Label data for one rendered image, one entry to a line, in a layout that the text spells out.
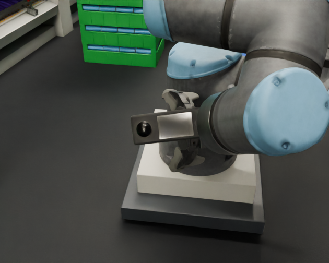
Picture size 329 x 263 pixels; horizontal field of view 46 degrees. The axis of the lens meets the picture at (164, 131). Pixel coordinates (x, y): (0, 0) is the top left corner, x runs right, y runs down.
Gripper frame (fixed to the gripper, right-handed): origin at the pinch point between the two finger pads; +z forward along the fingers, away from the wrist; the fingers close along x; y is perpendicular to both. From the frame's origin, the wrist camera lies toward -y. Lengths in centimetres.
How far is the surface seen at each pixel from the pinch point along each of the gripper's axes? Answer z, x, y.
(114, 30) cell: 76, 43, 10
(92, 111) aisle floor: 59, 10, -4
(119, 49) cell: 80, 36, 12
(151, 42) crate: 71, 36, 23
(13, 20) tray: 91, 51, -27
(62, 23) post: 111, 56, -6
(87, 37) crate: 82, 42, 0
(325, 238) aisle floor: 1.6, -27.0, 36.4
